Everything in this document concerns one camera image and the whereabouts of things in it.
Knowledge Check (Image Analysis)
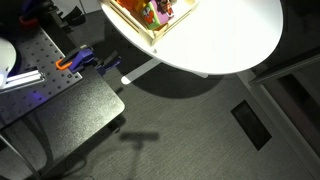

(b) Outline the pink green cube toy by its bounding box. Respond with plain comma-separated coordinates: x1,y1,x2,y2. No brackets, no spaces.
140,0,176,32

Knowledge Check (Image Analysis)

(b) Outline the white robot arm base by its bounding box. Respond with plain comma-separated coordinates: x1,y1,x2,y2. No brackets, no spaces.
0,36,17,90

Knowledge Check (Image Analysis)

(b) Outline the orange yellow toy block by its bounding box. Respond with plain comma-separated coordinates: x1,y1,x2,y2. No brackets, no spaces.
114,0,149,14

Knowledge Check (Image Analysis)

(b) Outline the long white table foot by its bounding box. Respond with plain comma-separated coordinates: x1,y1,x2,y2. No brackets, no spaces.
120,58,163,85

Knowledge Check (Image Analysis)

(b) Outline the short white table foot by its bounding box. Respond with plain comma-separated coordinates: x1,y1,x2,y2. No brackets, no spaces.
191,70,210,79

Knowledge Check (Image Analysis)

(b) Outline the light wooden tray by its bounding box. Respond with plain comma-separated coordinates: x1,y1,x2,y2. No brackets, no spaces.
99,0,201,47

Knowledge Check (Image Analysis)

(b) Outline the black cart top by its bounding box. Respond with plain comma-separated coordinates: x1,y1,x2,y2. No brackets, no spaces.
0,68,126,180

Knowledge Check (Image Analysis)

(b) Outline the blue black clamp orange trigger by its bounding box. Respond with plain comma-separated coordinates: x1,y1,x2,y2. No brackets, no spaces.
18,0,87,32
54,43,123,76

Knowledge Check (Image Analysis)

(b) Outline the black rectangular floor hatch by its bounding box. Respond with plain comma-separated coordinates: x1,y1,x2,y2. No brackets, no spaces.
230,99,273,152

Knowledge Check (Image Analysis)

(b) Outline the black perforated mounting board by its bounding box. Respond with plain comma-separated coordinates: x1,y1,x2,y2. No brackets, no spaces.
0,8,84,130

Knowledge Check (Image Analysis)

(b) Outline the grey metal cart leg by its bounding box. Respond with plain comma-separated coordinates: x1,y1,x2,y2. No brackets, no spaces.
0,133,42,180

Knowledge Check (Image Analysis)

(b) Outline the dark grey door frame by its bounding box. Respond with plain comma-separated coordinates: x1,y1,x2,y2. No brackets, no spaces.
248,46,320,168

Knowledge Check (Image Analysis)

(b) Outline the silver aluminium extrusion rail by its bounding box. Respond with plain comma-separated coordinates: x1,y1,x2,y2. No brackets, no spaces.
0,68,46,91

